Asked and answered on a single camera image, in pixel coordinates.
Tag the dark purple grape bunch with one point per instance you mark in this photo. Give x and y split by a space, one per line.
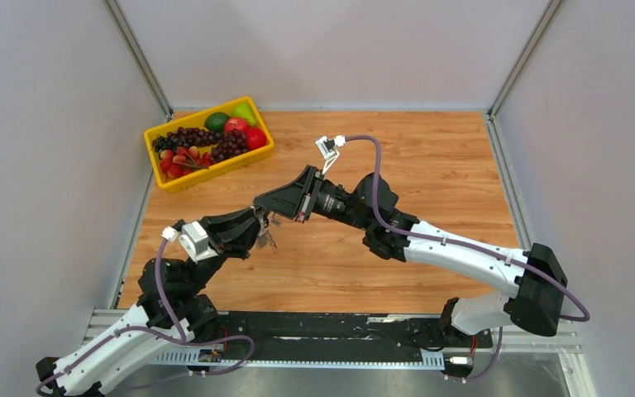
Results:
186 137

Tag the silver keyring with keys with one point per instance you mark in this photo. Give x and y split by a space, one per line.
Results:
267 233

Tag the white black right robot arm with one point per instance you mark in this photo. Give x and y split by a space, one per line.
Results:
527 284

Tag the bright red tomato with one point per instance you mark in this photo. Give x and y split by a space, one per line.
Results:
255 138

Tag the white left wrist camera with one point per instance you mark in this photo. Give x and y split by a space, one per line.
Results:
192 237

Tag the red cherries cluster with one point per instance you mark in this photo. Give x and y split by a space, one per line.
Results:
182 161

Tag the yellow plastic fruit tray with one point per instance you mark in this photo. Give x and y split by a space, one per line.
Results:
196 119

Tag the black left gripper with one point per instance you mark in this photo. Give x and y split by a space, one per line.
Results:
233 234

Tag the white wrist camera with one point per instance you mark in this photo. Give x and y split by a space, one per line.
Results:
329 150
192 237

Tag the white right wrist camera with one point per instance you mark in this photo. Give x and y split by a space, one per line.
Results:
329 150

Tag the dark green avocado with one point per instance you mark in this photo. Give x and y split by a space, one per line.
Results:
216 122

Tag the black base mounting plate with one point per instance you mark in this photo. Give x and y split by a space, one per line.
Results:
336 337

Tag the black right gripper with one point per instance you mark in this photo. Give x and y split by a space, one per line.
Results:
292 200

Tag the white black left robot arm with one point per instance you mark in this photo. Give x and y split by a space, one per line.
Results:
171 311

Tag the green pear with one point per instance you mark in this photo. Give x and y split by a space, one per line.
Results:
245 111

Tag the red pink apple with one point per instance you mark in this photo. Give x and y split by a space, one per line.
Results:
236 124

